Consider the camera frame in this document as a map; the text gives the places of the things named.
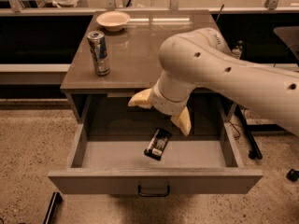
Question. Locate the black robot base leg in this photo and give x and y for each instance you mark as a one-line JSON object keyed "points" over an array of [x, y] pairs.
{"points": [[255, 152]]}

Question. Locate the open grey top drawer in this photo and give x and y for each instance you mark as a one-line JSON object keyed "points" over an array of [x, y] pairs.
{"points": [[107, 156]]}

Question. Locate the black drawer handle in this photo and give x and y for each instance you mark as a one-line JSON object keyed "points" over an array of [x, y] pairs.
{"points": [[153, 193]]}

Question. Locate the black rxbar chocolate bar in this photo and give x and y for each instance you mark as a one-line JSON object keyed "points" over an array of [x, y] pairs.
{"points": [[157, 144]]}

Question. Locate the white paper bowl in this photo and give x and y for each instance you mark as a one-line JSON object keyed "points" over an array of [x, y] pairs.
{"points": [[113, 21]]}

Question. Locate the grey cabinet with counter top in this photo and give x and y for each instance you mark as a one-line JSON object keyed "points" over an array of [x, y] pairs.
{"points": [[132, 55]]}

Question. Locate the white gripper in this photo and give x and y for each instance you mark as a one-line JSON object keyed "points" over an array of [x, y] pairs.
{"points": [[161, 104]]}

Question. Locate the black caster wheel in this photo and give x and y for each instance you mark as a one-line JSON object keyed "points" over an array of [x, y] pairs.
{"points": [[293, 175]]}

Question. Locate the small spray bottle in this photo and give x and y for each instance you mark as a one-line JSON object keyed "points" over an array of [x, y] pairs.
{"points": [[237, 50]]}

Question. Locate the black bar on floor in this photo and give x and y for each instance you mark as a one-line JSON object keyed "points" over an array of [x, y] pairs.
{"points": [[55, 201]]}

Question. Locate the metal railing with posts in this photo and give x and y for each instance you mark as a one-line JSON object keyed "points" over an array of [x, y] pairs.
{"points": [[149, 0]]}

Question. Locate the silver blue energy drink can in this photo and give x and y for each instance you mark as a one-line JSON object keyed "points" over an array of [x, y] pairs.
{"points": [[98, 49]]}

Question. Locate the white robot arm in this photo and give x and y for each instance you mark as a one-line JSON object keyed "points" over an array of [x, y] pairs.
{"points": [[197, 59]]}

